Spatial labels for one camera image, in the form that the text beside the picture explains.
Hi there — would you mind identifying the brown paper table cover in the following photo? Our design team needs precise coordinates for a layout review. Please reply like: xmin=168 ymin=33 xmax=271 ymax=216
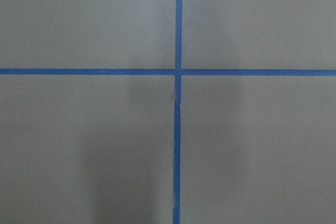
xmin=1 ymin=0 xmax=335 ymax=223

